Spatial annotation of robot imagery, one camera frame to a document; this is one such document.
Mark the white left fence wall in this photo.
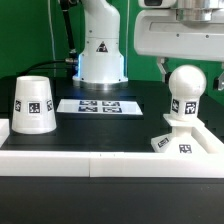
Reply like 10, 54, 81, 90
0, 119, 9, 147

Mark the white lamp base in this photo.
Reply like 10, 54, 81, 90
151, 114, 206, 155

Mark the black cable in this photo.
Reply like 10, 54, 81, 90
18, 0, 81, 77

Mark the white thin cable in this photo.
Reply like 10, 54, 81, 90
47, 0, 58, 77

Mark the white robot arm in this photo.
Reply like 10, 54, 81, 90
73, 0, 224, 89

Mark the white lamp bulb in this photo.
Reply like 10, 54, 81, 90
169, 65, 206, 121

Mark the white marker sheet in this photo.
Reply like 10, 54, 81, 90
57, 99, 142, 116

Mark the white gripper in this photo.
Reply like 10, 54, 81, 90
134, 9, 224, 91

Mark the white front fence wall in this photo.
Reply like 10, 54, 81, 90
0, 151, 224, 178

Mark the white lamp shade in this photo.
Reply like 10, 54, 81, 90
12, 76, 56, 134

